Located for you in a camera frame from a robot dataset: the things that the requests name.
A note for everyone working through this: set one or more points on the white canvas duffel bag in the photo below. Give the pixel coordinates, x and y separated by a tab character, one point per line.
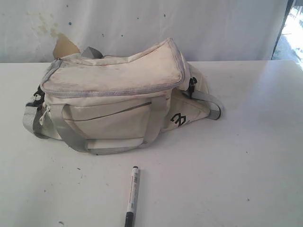
106	104

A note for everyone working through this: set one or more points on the black and white marker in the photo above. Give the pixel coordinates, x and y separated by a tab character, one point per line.
131	205

